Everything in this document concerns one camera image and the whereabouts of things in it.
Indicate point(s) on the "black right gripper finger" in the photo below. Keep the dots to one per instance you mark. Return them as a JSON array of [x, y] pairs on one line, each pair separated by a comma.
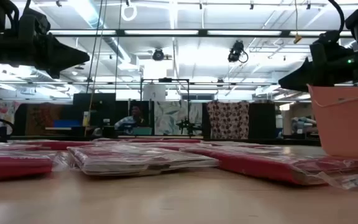
[[297, 86], [303, 74]]

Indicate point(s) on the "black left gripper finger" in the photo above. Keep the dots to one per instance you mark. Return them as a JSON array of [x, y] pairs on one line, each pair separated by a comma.
[[61, 51], [57, 71]]

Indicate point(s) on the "brown patterned fabric panel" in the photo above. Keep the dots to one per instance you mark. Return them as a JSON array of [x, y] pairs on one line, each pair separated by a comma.
[[42, 116]]

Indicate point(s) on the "plain black fabric panel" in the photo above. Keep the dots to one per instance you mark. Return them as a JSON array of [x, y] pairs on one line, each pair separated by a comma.
[[262, 121]]

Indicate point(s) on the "blue box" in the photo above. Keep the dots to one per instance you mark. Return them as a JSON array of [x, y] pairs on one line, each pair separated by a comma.
[[66, 123]]

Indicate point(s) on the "orange plastic basket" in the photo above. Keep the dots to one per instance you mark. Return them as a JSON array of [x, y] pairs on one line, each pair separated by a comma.
[[346, 124]]

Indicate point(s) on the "pink floral fabric panel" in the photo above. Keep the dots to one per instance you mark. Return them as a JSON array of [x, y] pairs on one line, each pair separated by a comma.
[[3, 110]]

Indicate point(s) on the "black overhead crossbar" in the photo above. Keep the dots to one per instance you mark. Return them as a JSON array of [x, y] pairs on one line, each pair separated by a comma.
[[120, 32]]

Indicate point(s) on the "red white dotted fabric panel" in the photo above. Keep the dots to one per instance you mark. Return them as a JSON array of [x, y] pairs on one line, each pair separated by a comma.
[[228, 121]]

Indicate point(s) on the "person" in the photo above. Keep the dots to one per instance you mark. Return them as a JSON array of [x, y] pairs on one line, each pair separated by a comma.
[[129, 123]]

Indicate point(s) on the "small black background robot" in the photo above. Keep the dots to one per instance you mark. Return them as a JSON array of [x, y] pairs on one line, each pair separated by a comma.
[[186, 125]]

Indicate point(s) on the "leaf print fabric panel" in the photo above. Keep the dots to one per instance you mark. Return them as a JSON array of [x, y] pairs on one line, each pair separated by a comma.
[[169, 115]]

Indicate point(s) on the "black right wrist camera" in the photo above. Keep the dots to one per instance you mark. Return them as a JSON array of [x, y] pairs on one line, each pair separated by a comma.
[[329, 37]]

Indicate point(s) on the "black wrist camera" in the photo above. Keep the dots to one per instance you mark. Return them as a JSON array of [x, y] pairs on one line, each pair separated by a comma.
[[329, 37], [37, 21]]

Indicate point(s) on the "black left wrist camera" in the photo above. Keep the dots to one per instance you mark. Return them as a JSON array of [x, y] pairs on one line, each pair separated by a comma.
[[37, 21]]

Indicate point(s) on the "black ceiling camera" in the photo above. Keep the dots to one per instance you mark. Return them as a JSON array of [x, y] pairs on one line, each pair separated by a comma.
[[235, 51]]

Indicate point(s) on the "black metal frame stand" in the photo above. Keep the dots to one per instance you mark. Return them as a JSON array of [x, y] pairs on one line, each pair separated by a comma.
[[165, 80]]

